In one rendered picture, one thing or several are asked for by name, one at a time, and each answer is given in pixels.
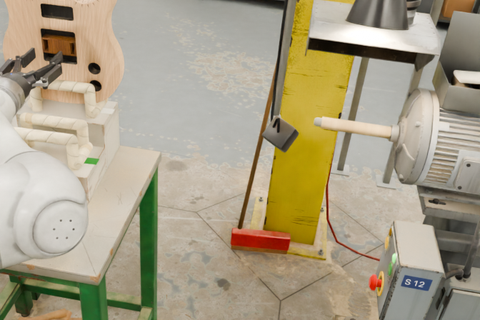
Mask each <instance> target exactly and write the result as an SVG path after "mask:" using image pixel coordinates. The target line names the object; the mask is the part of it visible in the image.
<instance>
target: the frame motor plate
mask: <svg viewBox="0 0 480 320"><path fill-rule="evenodd" d="M419 200H420V204H421V210H422V214H423V215H427V216H435V217H440V218H445V219H453V220H458V221H466V222H471V223H476V224H477V223H478V221H479V219H480V218H479V217H480V205H475V204H467V203H461V202H457V201H448V200H443V199H435V198H430V197H425V196H419Z"/></svg>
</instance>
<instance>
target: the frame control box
mask: <svg viewBox="0 0 480 320"><path fill-rule="evenodd" d="M391 226H393V227H394V233H393V236H392V238H390V237H389V234H388V235H387V236H388V238H389V243H388V247H387V249H385V245H384V250H383V252H382V255H381V258H380V262H379V265H378V268H377V270H376V276H377V279H381V280H382V283H381V288H379V287H376V295H377V304H378V313H379V319H380V320H424V319H425V317H426V314H427V312H428V310H429V307H430V305H431V302H432V300H433V297H434V295H435V293H436V290H437V288H438V285H439V282H440V281H441V278H442V276H443V273H444V271H443V267H442V264H441V259H440V255H439V250H438V246H437V243H436V237H435V234H434V228H433V226H430V225H425V224H417V223H412V222H407V221H399V220H394V221H393V223H391ZM394 252H397V261H396V264H395V265H393V261H392V256H393V255H394ZM389 263H391V264H392V270H391V275H390V276H389V275H388V267H389ZM463 274H464V271H463V270H462V269H452V270H451V271H448V272H446V273H445V276H446V280H447V279H449V278H451V277H453V276H454V278H455V279H456V280H457V281H460V282H461V281H463Z"/></svg>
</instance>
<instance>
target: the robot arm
mask: <svg viewBox="0 0 480 320"><path fill-rule="evenodd" d="M15 58H16V60H13V59H7V60H6V62H5V63H4V64H3V66H2V67H1V68H0V269H3V268H6V267H9V266H13V265H15V264H20V263H22V262H25V261H28V260H32V259H50V258H54V257H57V256H61V255H64V254H66V253H68V252H70V251H71V250H73V249H74V248H75V247H76V246H77V245H78V244H79V243H80V242H81V240H82V239H83V237H84V235H85V233H86V230H87V227H88V223H89V211H88V207H87V201H86V193H85V191H84V188H83V186H82V184H81V182H80V181H79V179H78V178H77V177H76V175H75V174H74V173H73V171H72V170H71V169H70V168H69V167H68V166H67V165H66V164H64V163H63V162H62V161H59V160H58V159H55V158H54V157H52V156H51V155H49V154H47V153H44V152H42V151H37V150H34V149H31V148H30V147H29V146H28V145H27V144H26V143H25V141H24V140H23V139H22V138H21V137H20V136H19V134H18V133H17V131H16V130H15V129H14V127H13V126H12V125H11V121H12V119H13V117H14V116H15V115H16V113H17V112H18V111H19V110H20V109H21V108H22V106H23V105H24V103H25V99H26V98H27V97H28V95H29V94H30V91H31V90H32V89H35V88H36V87H37V86H42V87H43V89H48V87H49V84H51V83H52V82H53V81H54V80H56V79H57V78H58V77H59V76H61V75H62V66H61V63H62V61H63V56H62V51H59V52H58V53H57V54H56V55H55V56H54V57H53V58H52V59H51V60H50V61H49V64H48V65H46V66H44V67H42V68H40V69H38V70H36V71H34V70H32V71H30V72H28V73H23V72H21V65H22V68H26V67H27V66H28V65H29V64H30V63H31V62H32V61H33V60H34V59H35V58H36V54H35V48H33V47H32V48H30V49H29V50H28V51H27V52H26V53H25V54H24V55H22V56H15ZM12 69H13V71H12V72H11V70H12Z"/></svg>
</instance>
